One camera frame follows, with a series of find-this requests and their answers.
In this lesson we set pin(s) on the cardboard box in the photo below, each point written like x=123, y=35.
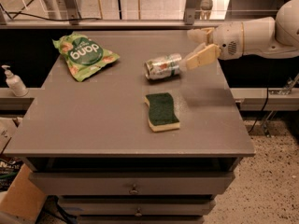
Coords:
x=23, y=201

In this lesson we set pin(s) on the drawer with knob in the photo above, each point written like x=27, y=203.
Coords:
x=198, y=183
x=138, y=207

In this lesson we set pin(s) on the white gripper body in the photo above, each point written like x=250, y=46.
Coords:
x=228, y=40

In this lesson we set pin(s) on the grey metal railing frame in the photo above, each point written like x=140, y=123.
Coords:
x=133, y=13

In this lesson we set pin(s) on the grey drawer cabinet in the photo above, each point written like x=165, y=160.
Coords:
x=101, y=125

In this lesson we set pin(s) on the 7up soda can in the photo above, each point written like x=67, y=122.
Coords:
x=161, y=67

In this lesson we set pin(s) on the green chip bag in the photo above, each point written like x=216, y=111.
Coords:
x=83, y=56

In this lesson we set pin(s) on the middle drawer with knob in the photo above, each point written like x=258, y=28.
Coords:
x=138, y=207

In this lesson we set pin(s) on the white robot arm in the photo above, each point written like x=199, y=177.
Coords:
x=271, y=38

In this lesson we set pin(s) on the top drawer with knob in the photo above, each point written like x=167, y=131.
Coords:
x=198, y=183

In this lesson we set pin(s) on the white pump bottle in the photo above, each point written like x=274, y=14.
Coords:
x=14, y=82

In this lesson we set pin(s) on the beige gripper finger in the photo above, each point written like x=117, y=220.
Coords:
x=204, y=35
x=202, y=55

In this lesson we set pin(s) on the green yellow sponge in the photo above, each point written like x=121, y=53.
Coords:
x=161, y=115

